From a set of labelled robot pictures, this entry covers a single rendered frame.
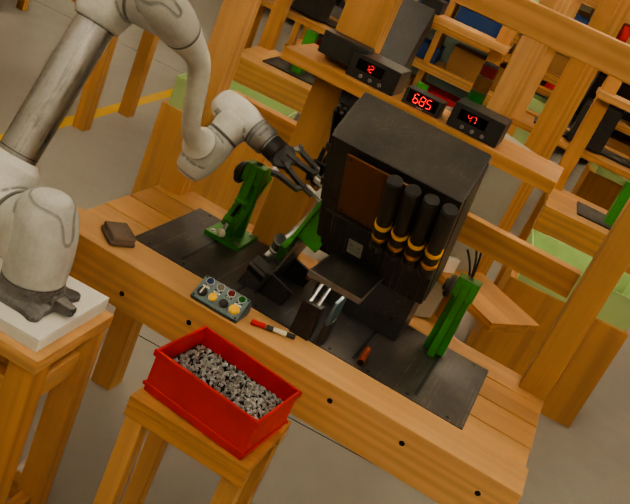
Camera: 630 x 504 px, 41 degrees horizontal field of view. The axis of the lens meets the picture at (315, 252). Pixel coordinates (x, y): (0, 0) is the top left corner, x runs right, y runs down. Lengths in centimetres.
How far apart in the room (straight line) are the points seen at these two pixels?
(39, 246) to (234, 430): 62
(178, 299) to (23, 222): 54
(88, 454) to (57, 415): 75
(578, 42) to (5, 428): 182
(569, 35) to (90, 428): 210
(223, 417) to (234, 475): 14
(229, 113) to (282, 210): 46
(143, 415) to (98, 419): 120
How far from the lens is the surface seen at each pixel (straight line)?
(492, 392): 267
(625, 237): 261
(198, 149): 246
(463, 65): 934
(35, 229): 202
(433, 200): 196
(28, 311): 209
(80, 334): 216
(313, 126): 274
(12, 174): 214
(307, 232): 241
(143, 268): 242
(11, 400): 213
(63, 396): 237
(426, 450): 226
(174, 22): 207
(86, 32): 216
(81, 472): 306
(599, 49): 254
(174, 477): 316
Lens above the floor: 204
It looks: 23 degrees down
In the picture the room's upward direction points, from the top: 24 degrees clockwise
